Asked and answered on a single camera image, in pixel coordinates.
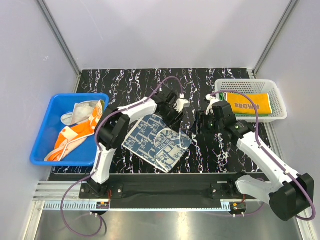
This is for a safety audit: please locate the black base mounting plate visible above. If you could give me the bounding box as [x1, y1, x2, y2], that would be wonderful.
[79, 173, 243, 211]

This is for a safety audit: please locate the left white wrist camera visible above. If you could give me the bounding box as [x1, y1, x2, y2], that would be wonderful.
[174, 93, 190, 113]

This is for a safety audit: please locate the white perforated plastic basket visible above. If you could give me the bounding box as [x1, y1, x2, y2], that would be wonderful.
[215, 79, 288, 123]

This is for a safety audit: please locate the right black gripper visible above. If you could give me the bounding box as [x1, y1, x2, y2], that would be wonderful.
[189, 111, 224, 136]

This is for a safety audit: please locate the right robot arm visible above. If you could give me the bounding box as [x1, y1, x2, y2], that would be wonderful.
[195, 101, 316, 222]

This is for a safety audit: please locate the aluminium frame rail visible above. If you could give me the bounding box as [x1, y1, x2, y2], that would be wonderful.
[33, 181, 256, 212]

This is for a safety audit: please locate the green microfiber towel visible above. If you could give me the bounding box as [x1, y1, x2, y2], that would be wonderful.
[219, 92, 274, 118]

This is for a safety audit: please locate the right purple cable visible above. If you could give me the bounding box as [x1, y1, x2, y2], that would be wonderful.
[211, 90, 316, 221]

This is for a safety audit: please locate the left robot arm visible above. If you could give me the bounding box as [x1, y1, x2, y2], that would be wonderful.
[87, 91, 190, 198]

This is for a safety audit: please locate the cream orange patterned towel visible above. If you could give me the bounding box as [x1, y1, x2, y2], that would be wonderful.
[44, 99, 106, 162]

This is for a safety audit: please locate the blue plastic bin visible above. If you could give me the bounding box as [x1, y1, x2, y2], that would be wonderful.
[30, 93, 109, 167]

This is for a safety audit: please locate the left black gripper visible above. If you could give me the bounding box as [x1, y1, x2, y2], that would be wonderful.
[158, 105, 185, 133]

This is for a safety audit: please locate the blue white patterned towel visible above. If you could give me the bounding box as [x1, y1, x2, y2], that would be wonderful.
[122, 114, 192, 173]

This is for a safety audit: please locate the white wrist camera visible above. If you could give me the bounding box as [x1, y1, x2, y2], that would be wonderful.
[174, 93, 190, 113]
[205, 94, 220, 115]

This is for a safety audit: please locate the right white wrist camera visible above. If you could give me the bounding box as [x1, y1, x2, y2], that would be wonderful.
[205, 94, 220, 115]

